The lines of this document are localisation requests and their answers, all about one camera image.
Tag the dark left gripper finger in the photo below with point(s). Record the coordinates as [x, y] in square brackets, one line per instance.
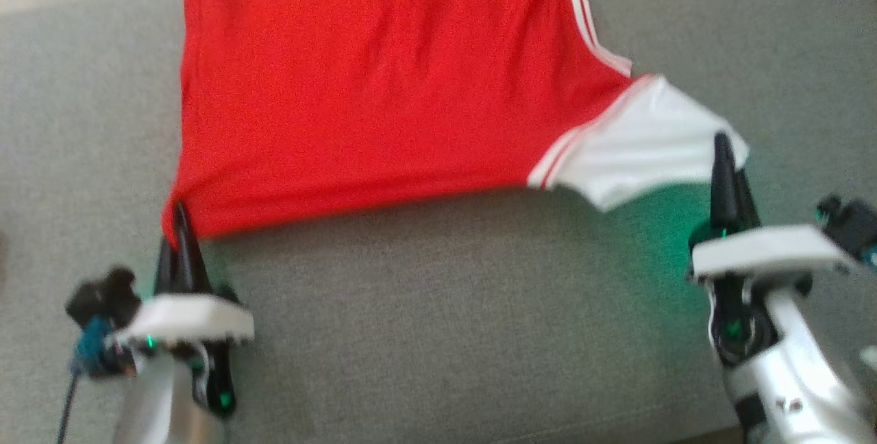
[165, 273]
[189, 259]

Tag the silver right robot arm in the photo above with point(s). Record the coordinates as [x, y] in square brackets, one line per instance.
[801, 375]

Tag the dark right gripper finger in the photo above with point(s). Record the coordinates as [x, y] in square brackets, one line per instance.
[723, 190]
[747, 207]

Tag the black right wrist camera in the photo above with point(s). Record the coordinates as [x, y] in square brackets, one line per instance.
[853, 221]

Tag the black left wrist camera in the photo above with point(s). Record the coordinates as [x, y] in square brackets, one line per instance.
[103, 297]

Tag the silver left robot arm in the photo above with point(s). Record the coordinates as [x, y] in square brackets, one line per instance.
[157, 403]

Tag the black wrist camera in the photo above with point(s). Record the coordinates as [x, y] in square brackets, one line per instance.
[853, 221]
[103, 297]

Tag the red shirt with white sleeves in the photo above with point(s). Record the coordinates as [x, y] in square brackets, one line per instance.
[384, 88]

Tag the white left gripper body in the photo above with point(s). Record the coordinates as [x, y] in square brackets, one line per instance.
[188, 317]

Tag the large grey sofa seat cushion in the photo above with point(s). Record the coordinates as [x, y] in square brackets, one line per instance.
[445, 307]

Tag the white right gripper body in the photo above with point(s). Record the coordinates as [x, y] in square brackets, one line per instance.
[767, 252]

